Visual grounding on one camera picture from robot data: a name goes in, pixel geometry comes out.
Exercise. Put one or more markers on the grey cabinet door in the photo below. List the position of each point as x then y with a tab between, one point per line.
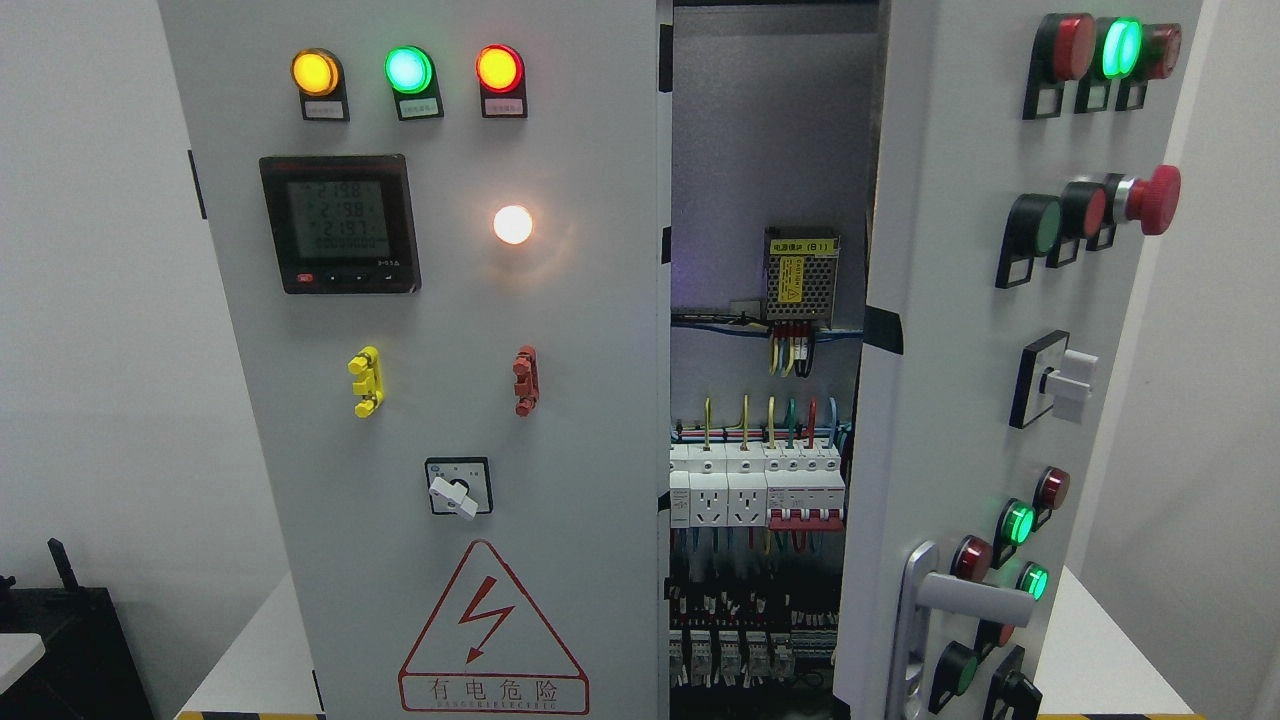
575	484
999	121

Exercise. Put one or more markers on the red terminal connector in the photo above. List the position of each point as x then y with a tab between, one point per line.
527	389

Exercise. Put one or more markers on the white glowing indicator lamp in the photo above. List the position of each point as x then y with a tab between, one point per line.
513	224

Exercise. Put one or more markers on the metal mesh power supply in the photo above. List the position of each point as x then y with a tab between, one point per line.
801	266

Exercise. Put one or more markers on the white socket breaker row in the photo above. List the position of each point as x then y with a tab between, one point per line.
756	485

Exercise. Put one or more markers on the yellow terminal connector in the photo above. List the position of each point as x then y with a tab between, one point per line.
368	384

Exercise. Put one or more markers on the grey cabinet body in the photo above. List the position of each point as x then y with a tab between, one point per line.
772	119

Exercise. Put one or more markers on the lower relay terminal row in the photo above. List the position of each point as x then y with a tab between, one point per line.
726	637

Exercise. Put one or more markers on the red indicator lamp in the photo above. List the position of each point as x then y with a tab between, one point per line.
500	71

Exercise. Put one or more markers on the red electrical warning triangle sticker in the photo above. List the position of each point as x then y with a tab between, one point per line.
487	648

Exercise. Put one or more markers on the black digital power meter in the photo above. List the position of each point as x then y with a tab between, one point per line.
342	224

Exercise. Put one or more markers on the green indicator lamp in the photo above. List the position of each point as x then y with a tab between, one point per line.
411	75

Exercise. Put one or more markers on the yellow indicator lamp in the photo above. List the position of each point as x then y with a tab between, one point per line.
320	79

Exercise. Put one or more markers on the red emergency stop button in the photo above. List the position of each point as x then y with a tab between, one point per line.
1152	201

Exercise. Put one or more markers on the black equipment at left floor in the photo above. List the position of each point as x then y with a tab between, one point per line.
87	671

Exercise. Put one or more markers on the white rotary selector switch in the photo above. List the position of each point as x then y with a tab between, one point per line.
459	486

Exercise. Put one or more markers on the silver door lever handle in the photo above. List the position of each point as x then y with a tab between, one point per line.
916	683

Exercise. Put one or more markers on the white right door selector switch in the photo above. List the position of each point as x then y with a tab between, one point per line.
1052	379

